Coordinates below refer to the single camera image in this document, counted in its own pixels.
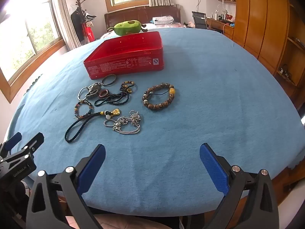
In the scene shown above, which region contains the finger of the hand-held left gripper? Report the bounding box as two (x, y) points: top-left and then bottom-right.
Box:
(0, 132), (22, 159)
(11, 132), (45, 163)

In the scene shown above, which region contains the silver chain necklace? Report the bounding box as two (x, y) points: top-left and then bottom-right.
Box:
(104, 110), (142, 136)

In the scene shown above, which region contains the metal keychain with rings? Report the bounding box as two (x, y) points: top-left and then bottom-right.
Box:
(78, 82), (102, 101)

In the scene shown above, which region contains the brown wooden bead bracelet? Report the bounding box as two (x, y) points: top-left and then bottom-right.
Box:
(142, 82), (175, 111)

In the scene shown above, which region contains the red plastic tray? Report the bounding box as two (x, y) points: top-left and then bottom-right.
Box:
(83, 31), (164, 80)

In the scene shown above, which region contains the folded grey blanket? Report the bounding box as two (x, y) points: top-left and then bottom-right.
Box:
(152, 16), (174, 25)

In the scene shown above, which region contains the black braided cord gold charm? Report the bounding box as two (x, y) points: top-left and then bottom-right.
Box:
(65, 108), (121, 144)

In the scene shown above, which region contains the floral bed sheet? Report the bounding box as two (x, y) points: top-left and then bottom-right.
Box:
(99, 21), (191, 40)

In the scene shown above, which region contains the large wooden frame window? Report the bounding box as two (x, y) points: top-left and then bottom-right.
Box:
(0, 0), (66, 103)

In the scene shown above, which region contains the black office chair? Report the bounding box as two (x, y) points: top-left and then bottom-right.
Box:
(192, 11), (208, 30)

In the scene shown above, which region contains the long beige curtain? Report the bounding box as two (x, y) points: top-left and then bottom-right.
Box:
(45, 0), (83, 52)

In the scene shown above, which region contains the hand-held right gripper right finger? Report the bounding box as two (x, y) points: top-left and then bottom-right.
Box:
(199, 143), (280, 229)

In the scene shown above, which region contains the red garment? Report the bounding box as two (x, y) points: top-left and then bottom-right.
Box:
(81, 23), (95, 42)

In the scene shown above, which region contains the wooden wardrobe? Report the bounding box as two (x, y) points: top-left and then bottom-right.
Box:
(232, 0), (305, 111)

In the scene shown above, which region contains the wooden desk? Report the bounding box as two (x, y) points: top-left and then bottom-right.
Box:
(206, 17), (235, 40)

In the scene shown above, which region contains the wooden coat rack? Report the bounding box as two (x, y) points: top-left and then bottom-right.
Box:
(74, 0), (96, 43)

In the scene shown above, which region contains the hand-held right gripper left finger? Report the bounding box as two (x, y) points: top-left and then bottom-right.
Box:
(26, 144), (106, 229)

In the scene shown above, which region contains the blue tablecloth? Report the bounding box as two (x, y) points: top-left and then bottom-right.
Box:
(3, 27), (305, 211)

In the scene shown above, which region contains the black bead necklace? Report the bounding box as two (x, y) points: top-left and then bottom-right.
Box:
(94, 81), (137, 106)

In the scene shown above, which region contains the dark wooden bed headboard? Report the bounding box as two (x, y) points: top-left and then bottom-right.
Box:
(104, 5), (181, 31)

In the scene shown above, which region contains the small dark bead bracelet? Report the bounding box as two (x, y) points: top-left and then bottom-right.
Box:
(74, 101), (93, 119)

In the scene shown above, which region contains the thin metal bangle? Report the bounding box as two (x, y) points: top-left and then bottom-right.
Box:
(102, 74), (117, 87)

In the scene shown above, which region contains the green avocado plush toy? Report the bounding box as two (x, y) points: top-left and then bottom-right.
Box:
(107, 20), (148, 37)

